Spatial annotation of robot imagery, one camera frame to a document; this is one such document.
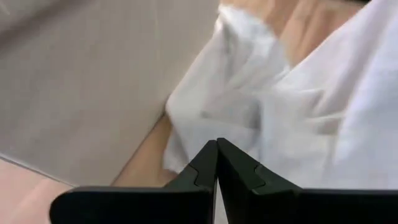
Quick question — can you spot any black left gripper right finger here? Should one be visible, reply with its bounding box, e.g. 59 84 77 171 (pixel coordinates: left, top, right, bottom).
216 137 398 224

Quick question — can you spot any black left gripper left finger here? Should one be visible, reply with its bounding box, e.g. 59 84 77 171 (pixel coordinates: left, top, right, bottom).
49 139 218 224

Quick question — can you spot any white towel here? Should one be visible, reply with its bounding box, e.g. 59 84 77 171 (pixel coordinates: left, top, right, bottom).
163 0 398 191

